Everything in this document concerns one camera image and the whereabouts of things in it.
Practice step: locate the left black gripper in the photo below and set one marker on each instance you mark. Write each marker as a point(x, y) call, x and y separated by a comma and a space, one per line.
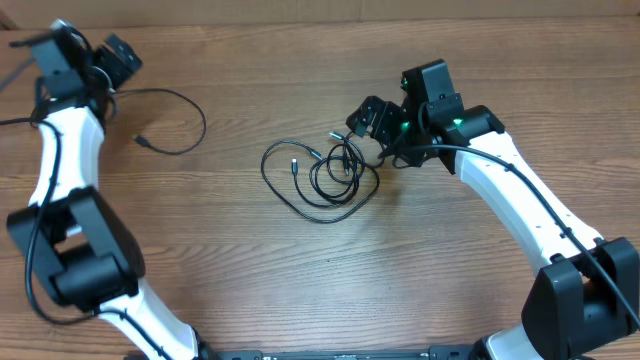
point(120, 71)

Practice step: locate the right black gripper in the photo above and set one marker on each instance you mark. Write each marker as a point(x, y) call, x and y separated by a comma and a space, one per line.
point(383, 114)

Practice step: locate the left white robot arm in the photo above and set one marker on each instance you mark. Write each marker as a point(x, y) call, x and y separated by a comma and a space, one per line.
point(81, 261)

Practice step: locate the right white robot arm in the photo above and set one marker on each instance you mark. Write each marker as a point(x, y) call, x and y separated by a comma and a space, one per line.
point(585, 292)

